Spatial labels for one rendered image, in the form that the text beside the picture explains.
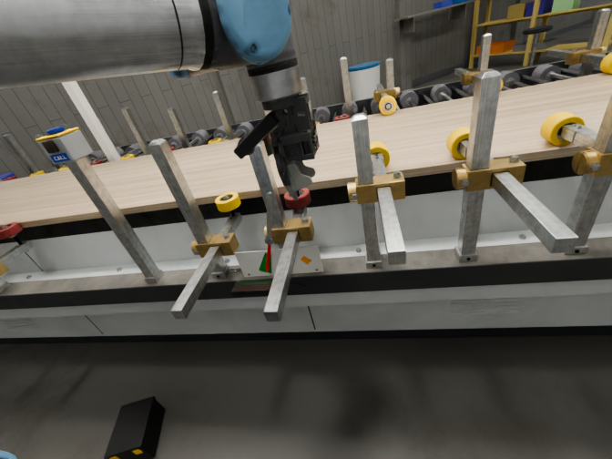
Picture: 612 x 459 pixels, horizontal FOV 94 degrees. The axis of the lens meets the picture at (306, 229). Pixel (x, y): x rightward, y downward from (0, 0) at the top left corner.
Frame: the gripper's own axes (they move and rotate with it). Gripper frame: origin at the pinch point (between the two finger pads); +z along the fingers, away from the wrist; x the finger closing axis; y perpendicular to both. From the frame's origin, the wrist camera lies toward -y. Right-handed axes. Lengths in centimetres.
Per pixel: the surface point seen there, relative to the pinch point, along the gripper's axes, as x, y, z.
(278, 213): 7.0, -8.1, 9.1
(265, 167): 7.0, -7.7, -4.4
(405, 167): 31.1, 27.1, 10.7
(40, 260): 22, -139, 33
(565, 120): 33, 67, 4
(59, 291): 0, -100, 31
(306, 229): 6.6, -1.3, 14.8
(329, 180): 28.1, 3.3, 11.0
